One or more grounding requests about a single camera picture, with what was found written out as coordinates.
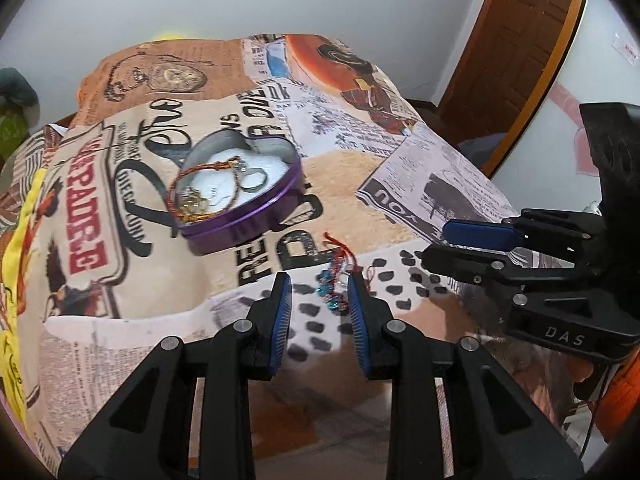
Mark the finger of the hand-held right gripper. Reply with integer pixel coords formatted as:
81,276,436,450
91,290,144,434
442,207,607,263
421,244,603,306

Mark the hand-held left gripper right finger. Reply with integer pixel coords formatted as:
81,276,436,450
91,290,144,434
347,272,586,480

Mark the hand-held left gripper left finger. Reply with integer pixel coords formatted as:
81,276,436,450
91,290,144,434
57,271,293,480

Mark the blue bead red string bracelet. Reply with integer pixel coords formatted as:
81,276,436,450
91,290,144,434
316,232,378,316

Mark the purple heart-shaped tin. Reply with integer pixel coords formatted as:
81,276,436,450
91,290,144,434
170,130,303,256

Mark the small metal ring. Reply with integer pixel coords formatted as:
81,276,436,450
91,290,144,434
242,167,269,194

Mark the red string gold bracelet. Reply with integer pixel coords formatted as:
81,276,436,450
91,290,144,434
170,156,247,224

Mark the person's right hand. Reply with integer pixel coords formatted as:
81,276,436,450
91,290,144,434
567,357,598,401

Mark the grey bag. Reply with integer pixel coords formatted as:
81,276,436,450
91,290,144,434
459,131,507,162

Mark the newspaper print blanket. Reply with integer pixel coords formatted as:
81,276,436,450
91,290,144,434
0,32,601,480

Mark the brown wooden door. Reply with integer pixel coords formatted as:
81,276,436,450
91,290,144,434
440,0,587,147

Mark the wardrobe with heart decals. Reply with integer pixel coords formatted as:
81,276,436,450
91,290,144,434
489,0,640,221

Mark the paper sticker on wardrobe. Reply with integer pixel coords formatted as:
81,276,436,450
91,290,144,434
612,30,640,67

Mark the yellow cloth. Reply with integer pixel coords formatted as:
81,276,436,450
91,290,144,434
0,167,47,423

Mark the striped orange cloth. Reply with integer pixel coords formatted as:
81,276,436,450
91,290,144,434
0,125,66,241

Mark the grey plush toy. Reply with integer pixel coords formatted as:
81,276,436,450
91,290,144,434
0,67,40,111

